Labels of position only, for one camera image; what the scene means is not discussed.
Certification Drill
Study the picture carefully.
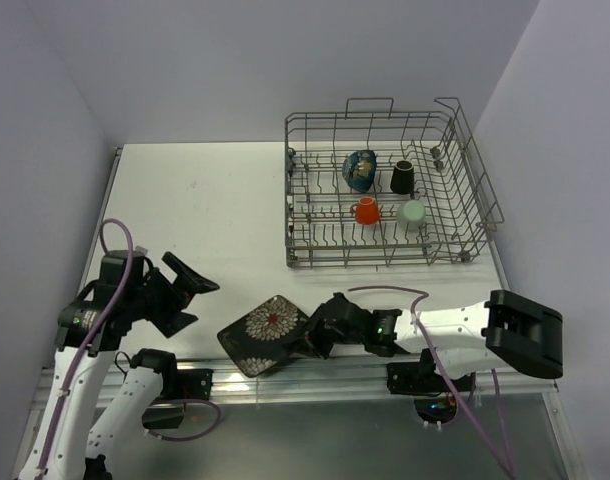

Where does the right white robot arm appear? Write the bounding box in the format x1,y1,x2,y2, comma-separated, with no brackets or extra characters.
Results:
282,290,563,390

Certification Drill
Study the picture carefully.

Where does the black floral square plate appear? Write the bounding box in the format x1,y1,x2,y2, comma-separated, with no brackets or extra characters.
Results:
217,295,309,378

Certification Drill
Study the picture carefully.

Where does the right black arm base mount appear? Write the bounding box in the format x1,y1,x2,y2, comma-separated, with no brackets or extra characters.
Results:
384,349,479,426

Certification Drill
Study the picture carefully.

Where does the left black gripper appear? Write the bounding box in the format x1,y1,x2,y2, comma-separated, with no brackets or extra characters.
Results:
126,252,218,336

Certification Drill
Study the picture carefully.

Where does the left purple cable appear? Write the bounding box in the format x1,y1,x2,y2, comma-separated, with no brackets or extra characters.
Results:
34,218,222,480

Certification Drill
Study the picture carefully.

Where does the small orange cup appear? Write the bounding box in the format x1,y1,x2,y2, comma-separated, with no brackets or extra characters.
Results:
350,196,380,225

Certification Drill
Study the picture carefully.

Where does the mint green cup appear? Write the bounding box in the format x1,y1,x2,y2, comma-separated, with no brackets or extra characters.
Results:
396,199,426,228

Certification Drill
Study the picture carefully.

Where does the blue patterned bowl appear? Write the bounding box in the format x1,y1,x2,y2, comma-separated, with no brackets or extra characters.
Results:
342,149,377,193

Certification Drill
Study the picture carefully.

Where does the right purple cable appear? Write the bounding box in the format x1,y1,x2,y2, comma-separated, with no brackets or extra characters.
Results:
347,285,519,480

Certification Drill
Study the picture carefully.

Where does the aluminium table edge rail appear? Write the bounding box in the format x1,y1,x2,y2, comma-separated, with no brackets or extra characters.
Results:
30,357,558,410

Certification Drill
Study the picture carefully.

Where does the black ceramic mug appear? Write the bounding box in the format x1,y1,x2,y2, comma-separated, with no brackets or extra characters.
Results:
390,160,414,195

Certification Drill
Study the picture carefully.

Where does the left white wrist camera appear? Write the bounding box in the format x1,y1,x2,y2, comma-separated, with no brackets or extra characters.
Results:
133,246,148,256

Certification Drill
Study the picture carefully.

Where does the purple cable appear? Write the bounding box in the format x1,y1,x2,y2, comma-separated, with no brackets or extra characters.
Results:
34,218,222,480
347,285,519,480

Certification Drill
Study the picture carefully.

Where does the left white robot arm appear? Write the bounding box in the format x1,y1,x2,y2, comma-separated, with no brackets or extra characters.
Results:
18,250,219,479

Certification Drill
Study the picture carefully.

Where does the grey wire dish rack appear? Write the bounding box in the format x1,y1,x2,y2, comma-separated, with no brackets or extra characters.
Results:
284,97,504,269

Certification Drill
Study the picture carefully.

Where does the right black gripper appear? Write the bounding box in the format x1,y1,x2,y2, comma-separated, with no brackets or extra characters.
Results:
282,307,365,358

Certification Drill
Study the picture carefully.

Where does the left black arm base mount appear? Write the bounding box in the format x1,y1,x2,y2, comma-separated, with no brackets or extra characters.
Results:
142,369,213,430

